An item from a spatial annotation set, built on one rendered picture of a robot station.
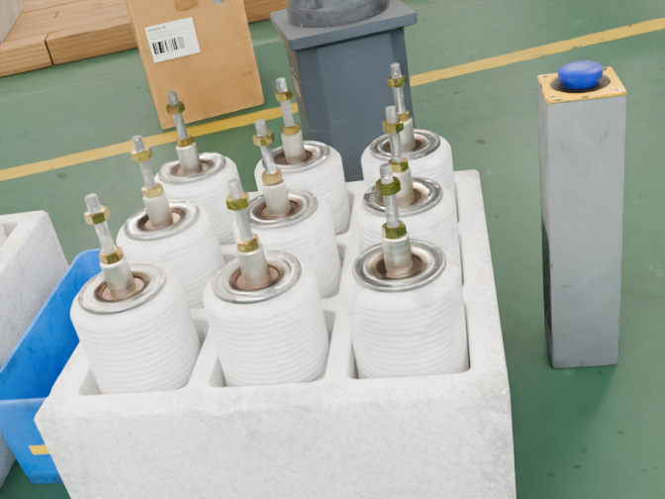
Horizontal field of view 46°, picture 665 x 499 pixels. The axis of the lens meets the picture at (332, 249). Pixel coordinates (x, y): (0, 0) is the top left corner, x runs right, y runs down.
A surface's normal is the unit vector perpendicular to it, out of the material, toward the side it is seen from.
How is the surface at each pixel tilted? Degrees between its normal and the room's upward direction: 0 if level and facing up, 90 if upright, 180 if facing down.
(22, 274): 90
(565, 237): 90
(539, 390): 0
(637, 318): 0
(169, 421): 90
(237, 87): 89
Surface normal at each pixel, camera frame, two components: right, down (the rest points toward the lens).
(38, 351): 0.98, -0.13
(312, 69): -0.53, 0.50
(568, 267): -0.10, 0.52
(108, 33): 0.22, 0.47
